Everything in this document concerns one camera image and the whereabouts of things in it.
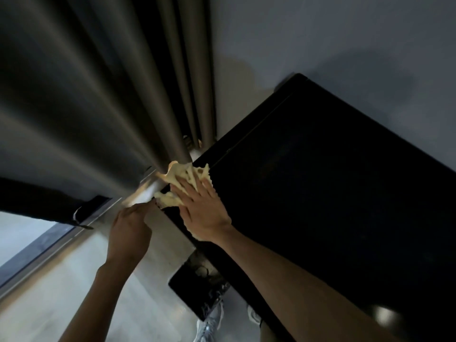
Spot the grey window frame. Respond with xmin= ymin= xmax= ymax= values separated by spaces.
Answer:
xmin=0 ymin=196 xmax=123 ymax=300

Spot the person's left forearm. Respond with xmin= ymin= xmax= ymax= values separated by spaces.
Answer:
xmin=58 ymin=256 xmax=140 ymax=342

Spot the black fabric panel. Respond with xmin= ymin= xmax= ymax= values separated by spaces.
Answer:
xmin=0 ymin=177 xmax=110 ymax=230

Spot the black television stand base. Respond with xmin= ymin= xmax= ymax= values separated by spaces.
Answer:
xmin=168 ymin=248 xmax=231 ymax=322

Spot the grey pleated curtain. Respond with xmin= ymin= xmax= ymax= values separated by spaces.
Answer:
xmin=0 ymin=0 xmax=219 ymax=210

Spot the white sneaker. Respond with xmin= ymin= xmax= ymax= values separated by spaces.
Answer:
xmin=193 ymin=299 xmax=225 ymax=342

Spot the yellow cleaning cloth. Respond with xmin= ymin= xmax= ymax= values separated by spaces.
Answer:
xmin=154 ymin=161 xmax=211 ymax=209

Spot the person's right forearm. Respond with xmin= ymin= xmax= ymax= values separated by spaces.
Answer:
xmin=213 ymin=225 xmax=404 ymax=342

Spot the person's right hand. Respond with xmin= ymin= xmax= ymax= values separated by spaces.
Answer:
xmin=170 ymin=175 xmax=233 ymax=243

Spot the large black television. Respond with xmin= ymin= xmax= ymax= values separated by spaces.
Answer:
xmin=161 ymin=73 xmax=456 ymax=342

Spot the person's left hand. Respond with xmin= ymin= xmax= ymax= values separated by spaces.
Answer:
xmin=106 ymin=199 xmax=157 ymax=265

